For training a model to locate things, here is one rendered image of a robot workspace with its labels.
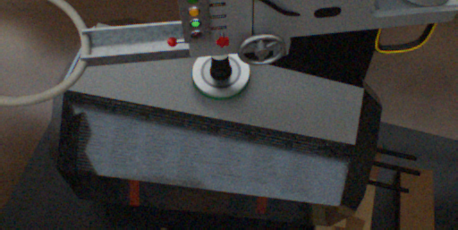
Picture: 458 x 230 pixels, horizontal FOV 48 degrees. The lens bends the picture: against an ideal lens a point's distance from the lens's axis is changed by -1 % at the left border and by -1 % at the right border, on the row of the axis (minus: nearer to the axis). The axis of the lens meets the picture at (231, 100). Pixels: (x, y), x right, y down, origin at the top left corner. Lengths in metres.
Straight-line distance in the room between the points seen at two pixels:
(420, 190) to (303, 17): 1.36
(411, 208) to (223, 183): 1.04
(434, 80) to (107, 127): 1.91
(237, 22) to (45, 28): 2.04
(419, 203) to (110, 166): 1.47
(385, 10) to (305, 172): 0.64
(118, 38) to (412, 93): 1.81
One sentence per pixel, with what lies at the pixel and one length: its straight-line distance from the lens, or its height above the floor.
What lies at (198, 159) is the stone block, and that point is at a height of 0.70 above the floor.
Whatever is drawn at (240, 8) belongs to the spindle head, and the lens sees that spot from 1.48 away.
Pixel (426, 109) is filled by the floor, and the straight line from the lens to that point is 3.02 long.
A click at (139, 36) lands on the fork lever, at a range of 1.80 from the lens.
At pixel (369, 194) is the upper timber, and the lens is 2.48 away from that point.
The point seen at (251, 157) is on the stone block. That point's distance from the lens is 1.90.
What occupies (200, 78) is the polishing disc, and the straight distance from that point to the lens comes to 1.90.
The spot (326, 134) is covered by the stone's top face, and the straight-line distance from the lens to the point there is 1.87.
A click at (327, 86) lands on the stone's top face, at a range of 1.97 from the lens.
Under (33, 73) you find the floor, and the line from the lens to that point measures 3.22.
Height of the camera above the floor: 2.46
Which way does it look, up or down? 59 degrees down
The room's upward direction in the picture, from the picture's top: 2 degrees counter-clockwise
